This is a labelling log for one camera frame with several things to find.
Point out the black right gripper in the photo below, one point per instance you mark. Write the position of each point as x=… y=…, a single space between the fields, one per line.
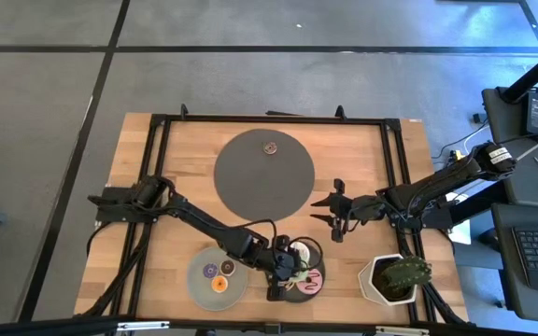
x=360 y=207

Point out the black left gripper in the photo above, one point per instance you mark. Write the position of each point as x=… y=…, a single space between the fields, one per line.
x=282 y=268

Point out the white frosted donut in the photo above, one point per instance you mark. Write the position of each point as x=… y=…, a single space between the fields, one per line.
x=304 y=249

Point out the pink frosted donut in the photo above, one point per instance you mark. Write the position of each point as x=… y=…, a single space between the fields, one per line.
x=313 y=284

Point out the small chocolate donut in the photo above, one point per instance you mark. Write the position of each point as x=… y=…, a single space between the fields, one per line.
x=227 y=267

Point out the small orange donut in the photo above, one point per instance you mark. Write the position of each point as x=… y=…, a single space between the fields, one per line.
x=219 y=284

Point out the large dark round mat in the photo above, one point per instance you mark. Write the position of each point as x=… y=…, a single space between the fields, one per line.
x=264 y=182

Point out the small purple donut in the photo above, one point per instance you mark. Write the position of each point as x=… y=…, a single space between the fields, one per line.
x=210 y=270

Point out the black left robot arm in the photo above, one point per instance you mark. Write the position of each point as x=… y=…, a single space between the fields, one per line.
x=203 y=224

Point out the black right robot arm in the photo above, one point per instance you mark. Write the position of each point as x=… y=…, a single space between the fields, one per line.
x=437 y=186

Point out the dark grey round plate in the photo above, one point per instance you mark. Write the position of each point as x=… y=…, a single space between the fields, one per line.
x=302 y=298

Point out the light grey round plate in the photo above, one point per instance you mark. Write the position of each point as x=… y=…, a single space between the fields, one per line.
x=203 y=294

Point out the white hexagonal plant pot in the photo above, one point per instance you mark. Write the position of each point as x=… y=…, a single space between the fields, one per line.
x=367 y=284

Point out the green cactus plant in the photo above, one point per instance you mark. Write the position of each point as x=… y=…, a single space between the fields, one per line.
x=406 y=273

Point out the yellow power plug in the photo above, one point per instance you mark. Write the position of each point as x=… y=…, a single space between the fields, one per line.
x=458 y=154

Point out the black bar with silver brackets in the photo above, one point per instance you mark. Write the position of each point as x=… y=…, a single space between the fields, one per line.
x=143 y=326

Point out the small black floor plug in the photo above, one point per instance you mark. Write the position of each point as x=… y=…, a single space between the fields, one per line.
x=477 y=117

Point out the black side desk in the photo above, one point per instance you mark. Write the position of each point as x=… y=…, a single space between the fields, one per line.
x=507 y=121

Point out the black slanted pole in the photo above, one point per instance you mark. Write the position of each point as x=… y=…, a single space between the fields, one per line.
x=535 y=74

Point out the black aluminium table frame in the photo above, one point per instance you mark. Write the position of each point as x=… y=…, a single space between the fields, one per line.
x=273 y=120

